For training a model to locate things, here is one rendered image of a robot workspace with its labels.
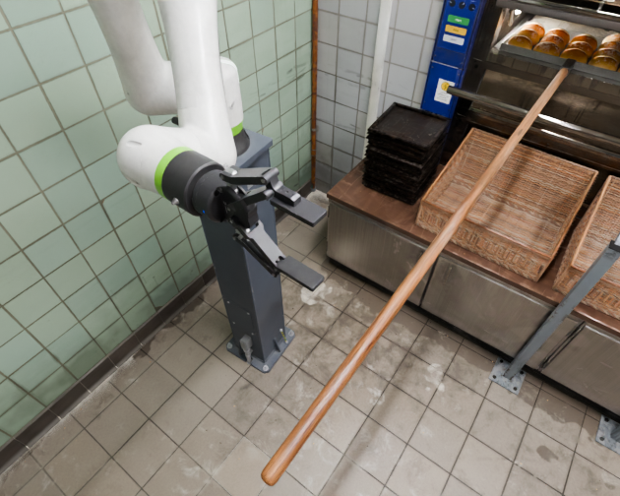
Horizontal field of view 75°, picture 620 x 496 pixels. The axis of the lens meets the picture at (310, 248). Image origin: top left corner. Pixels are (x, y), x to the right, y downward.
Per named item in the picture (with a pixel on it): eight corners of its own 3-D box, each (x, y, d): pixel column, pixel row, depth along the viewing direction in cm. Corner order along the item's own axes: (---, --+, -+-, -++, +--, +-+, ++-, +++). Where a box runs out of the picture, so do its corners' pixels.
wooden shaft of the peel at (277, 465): (272, 491, 66) (271, 487, 64) (258, 478, 67) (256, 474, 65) (566, 77, 154) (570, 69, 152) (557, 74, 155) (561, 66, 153)
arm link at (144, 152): (100, 178, 70) (103, 114, 65) (161, 172, 80) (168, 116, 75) (153, 213, 64) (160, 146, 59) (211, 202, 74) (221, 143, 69)
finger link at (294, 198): (271, 185, 54) (270, 167, 52) (301, 201, 52) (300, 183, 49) (264, 191, 53) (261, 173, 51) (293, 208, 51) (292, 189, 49)
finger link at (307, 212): (284, 192, 54) (284, 187, 53) (327, 214, 51) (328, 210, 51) (270, 204, 52) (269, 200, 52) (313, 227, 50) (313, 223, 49)
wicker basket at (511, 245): (456, 171, 212) (471, 125, 191) (570, 217, 189) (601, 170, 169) (411, 224, 186) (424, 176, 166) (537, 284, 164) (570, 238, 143)
